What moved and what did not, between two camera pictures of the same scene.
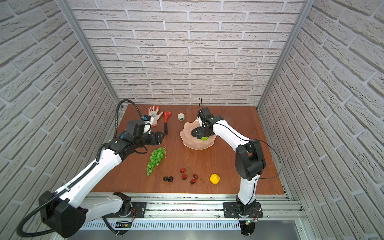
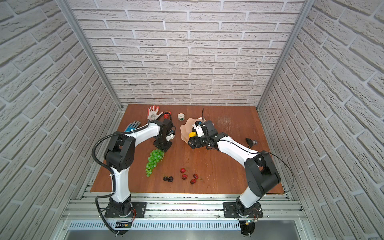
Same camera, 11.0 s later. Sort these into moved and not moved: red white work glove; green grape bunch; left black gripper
Moved: left black gripper
Not moved: green grape bunch; red white work glove
